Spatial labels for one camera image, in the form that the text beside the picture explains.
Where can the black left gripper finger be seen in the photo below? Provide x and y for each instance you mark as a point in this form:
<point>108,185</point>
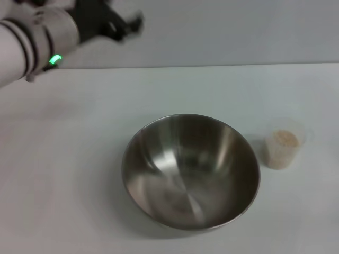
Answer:
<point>136,22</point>

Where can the clear plastic cup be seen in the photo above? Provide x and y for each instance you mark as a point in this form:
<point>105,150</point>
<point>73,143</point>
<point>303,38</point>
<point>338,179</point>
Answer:
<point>278,158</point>

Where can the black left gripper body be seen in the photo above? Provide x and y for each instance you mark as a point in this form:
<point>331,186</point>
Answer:
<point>95,18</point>

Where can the stainless steel bowl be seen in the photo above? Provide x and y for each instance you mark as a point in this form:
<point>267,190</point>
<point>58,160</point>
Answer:
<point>190,180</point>

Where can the white rice grains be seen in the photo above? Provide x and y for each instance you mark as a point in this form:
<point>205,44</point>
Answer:
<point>283,140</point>

